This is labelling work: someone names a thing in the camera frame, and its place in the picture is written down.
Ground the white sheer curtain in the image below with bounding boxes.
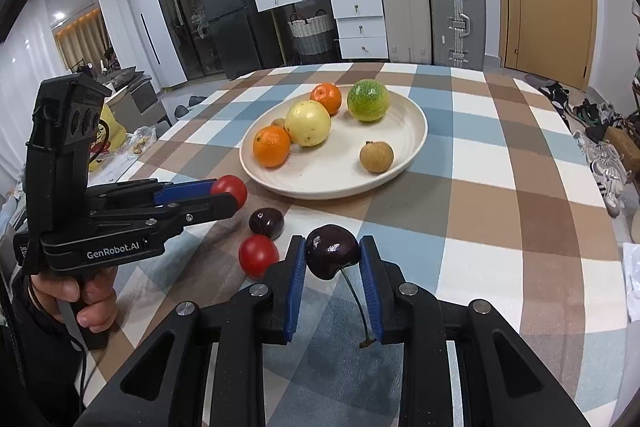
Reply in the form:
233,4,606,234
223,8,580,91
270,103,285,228
0,0,131,118

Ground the white plastic bag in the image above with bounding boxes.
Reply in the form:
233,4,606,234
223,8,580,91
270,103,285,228
621,243,640,323

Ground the person's left forearm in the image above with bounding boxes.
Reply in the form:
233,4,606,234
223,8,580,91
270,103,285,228
7,277,88,427

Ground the yellow curtain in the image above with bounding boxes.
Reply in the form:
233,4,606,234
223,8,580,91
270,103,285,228
55,7,111,70

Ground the person's left hand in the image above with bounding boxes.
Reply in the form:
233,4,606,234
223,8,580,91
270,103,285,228
30,266,118,332

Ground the woven laundry basket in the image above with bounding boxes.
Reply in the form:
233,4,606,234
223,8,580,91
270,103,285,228
286,11,335,56

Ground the pile of grey clothes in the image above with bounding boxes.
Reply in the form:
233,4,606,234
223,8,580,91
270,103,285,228
95,67,151,90

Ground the orange mandarin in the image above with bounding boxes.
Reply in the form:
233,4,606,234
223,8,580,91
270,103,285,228
252,125,292,168
310,83,343,116

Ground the white wardrobe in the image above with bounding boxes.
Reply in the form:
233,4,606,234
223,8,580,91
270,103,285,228
122,0,188,88

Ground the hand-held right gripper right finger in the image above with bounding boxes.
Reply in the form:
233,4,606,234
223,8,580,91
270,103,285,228
359,235,591,427

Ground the yellow snack bag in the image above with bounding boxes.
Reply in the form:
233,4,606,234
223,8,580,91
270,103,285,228
87,104,126,170

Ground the silver suitcase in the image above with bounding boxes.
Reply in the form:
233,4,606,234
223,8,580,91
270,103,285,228
428,0,487,70

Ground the clear plastic food bag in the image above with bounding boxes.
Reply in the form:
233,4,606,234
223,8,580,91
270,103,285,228
127,127,158,155

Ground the green passion fruit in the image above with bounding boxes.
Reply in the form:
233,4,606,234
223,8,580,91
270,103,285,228
347,79,390,122

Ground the brown cardboard box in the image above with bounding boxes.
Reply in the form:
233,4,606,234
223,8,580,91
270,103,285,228
603,126,638,162

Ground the grey storage box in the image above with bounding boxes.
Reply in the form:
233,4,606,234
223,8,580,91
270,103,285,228
115,77,168,118

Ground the yellow passion fruit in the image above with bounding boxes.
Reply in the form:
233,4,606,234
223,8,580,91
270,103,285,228
285,99,332,148

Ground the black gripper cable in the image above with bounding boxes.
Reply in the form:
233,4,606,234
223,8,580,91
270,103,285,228
67,332,91,413

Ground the shoe rack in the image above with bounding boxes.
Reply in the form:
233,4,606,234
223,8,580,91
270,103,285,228
631,4,640,118

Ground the checkered tablecloth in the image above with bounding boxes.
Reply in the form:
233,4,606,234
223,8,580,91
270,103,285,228
82,62,628,427

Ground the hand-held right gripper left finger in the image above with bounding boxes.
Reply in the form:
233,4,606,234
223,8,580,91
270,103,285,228
75,235,307,427

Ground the dark red cherry with stem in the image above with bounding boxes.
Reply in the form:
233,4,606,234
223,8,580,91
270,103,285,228
305,224,378,349

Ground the pile of shoes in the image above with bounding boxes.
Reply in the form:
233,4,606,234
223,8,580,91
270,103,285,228
525,74,640,218

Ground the white drawer dresser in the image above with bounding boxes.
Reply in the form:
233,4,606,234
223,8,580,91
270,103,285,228
252,0,390,62

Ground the beige suitcase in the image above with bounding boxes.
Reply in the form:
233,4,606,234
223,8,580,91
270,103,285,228
378,0,433,64

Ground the red cherry tomato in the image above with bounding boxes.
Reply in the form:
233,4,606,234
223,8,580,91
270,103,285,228
238,234,280,280
210,175,249,210

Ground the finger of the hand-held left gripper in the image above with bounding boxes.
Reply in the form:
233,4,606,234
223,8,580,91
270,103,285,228
87,179,217,208
90,193,238,238

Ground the cream round plate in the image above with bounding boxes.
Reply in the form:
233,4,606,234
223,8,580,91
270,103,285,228
239,84,429,201

